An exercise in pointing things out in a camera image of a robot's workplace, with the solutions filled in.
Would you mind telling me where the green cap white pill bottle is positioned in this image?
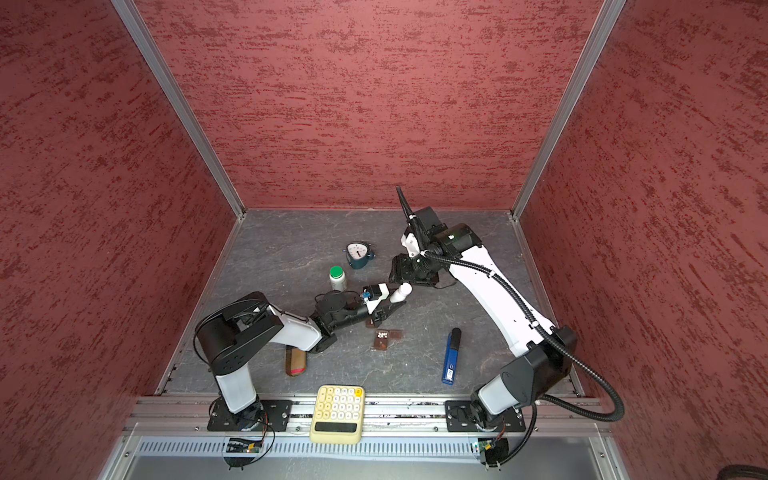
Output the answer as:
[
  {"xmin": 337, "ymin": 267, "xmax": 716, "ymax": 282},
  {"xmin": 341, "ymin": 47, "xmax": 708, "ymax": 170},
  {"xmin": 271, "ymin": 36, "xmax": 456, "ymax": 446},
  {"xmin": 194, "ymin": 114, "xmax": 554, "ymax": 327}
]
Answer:
[{"xmin": 329, "ymin": 265, "xmax": 347, "ymax": 292}]

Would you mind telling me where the small white pill bottle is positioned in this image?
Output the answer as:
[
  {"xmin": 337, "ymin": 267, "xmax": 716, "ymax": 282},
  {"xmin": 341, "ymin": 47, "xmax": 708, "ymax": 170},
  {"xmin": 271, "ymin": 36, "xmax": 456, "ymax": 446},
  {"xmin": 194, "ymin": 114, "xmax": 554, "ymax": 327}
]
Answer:
[{"xmin": 389, "ymin": 283, "xmax": 413, "ymax": 304}]

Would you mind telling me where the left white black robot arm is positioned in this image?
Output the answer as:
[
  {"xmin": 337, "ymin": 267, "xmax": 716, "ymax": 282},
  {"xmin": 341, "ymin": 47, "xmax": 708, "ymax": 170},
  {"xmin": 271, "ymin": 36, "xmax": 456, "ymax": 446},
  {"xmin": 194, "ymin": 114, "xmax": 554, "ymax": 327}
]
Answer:
[{"xmin": 192, "ymin": 283, "xmax": 412, "ymax": 431}]

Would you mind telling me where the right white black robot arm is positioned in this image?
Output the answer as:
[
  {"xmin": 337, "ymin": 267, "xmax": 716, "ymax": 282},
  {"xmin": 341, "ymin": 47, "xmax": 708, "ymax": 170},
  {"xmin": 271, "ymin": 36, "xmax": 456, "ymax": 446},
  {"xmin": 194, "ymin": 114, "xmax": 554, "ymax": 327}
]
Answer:
[{"xmin": 391, "ymin": 214, "xmax": 576, "ymax": 428}]

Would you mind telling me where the teal kitchen scale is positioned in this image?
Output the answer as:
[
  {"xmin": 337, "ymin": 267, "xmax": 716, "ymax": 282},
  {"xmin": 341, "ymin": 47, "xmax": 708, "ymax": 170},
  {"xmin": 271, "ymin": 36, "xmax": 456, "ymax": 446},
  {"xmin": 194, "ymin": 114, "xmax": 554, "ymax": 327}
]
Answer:
[{"xmin": 345, "ymin": 241, "xmax": 376, "ymax": 270}]

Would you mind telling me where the plaid glasses case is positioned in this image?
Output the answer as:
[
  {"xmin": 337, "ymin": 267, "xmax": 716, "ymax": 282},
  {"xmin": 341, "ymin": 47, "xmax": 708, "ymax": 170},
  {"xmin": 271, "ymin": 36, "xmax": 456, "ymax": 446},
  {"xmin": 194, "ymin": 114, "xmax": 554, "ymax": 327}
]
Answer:
[{"xmin": 285, "ymin": 346, "xmax": 307, "ymax": 377}]

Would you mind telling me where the yellow calculator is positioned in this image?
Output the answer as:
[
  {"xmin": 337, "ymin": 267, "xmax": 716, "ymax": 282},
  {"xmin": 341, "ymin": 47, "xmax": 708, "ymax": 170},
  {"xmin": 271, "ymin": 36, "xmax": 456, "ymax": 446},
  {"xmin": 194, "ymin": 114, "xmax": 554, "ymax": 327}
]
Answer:
[{"xmin": 309, "ymin": 385, "xmax": 365, "ymax": 445}]

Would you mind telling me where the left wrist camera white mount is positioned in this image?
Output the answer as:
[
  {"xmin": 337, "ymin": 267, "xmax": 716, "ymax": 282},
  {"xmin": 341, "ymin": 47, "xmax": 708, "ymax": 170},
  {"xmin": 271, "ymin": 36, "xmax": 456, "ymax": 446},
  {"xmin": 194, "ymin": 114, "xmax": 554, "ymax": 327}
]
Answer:
[{"xmin": 361, "ymin": 283, "xmax": 390, "ymax": 319}]

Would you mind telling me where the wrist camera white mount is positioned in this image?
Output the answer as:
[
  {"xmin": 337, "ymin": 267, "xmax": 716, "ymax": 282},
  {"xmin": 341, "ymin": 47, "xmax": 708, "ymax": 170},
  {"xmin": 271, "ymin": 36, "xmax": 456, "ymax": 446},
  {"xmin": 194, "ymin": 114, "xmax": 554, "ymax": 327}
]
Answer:
[
  {"xmin": 401, "ymin": 207, "xmax": 447, "ymax": 258},
  {"xmin": 361, "ymin": 283, "xmax": 390, "ymax": 319}
]

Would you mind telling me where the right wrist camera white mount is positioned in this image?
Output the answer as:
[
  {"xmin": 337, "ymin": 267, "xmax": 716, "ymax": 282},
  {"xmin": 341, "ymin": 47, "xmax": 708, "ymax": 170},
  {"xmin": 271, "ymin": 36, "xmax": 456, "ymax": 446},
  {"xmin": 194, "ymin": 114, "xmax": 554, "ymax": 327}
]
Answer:
[{"xmin": 401, "ymin": 207, "xmax": 447, "ymax": 258}]

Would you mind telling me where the black corrugated cable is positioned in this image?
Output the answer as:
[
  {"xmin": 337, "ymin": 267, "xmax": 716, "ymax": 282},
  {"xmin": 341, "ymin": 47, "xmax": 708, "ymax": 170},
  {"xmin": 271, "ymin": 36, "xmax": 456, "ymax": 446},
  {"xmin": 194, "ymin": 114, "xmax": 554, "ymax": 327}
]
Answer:
[{"xmin": 395, "ymin": 185, "xmax": 626, "ymax": 469}]

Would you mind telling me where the aluminium front rail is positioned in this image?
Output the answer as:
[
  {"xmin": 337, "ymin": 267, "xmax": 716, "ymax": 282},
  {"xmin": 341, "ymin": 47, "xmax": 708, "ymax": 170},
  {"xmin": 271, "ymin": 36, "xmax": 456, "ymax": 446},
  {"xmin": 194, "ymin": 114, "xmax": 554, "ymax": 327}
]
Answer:
[{"xmin": 122, "ymin": 394, "xmax": 614, "ymax": 439}]

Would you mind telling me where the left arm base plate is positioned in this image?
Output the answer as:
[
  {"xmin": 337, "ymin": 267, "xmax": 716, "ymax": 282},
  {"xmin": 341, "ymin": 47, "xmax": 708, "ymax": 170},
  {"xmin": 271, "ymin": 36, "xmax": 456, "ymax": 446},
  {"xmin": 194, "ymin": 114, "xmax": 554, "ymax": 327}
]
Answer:
[{"xmin": 207, "ymin": 397, "xmax": 293, "ymax": 432}]

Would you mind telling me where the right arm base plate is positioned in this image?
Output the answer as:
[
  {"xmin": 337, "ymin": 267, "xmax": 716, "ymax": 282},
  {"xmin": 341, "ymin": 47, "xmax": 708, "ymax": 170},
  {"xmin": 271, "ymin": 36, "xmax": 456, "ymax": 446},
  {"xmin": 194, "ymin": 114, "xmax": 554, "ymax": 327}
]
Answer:
[{"xmin": 444, "ymin": 400, "xmax": 526, "ymax": 433}]

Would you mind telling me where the white slotted cable duct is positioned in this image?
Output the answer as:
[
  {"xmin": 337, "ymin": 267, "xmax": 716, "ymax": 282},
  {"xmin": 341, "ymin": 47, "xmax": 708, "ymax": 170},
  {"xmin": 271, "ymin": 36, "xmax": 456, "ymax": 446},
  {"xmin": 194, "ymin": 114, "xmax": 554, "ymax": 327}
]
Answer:
[{"xmin": 135, "ymin": 436, "xmax": 479, "ymax": 462}]

